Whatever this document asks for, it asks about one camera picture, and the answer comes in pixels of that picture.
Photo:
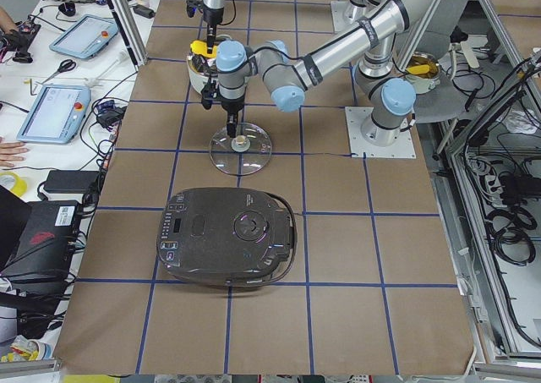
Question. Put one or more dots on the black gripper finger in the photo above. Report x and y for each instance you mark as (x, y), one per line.
(210, 37)
(232, 124)

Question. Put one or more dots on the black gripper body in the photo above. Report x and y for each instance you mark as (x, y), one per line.
(210, 16)
(232, 108)

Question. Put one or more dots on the yellow corn cob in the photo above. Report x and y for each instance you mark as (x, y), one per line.
(200, 48)

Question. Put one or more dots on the glass pot lid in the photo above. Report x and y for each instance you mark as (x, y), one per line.
(244, 154)

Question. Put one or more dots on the pale green cooking pot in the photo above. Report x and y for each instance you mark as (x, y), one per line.
(201, 69)

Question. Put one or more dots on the person's hand on table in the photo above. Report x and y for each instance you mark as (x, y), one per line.
(12, 153)

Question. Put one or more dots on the dark brown rice cooker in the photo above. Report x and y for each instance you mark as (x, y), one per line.
(234, 237)

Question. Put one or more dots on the blue teach pendant far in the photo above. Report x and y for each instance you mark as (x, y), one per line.
(86, 37)

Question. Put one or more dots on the blue teach pendant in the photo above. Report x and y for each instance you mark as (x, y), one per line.
(56, 114)
(86, 37)

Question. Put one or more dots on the black scissors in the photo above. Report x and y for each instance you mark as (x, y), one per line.
(65, 66)

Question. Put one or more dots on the blue teach pendant near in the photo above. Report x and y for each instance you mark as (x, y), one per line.
(56, 114)

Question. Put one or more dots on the black power adapter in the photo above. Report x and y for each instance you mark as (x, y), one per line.
(69, 181)

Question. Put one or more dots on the steel bowl on tray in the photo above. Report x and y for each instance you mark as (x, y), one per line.
(423, 72)

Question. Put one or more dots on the yellow tape roll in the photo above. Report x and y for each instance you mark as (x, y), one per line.
(13, 183)

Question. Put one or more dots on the aluminium frame post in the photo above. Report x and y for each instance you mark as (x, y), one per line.
(129, 31)

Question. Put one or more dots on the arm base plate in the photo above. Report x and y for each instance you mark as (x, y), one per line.
(367, 140)
(344, 13)

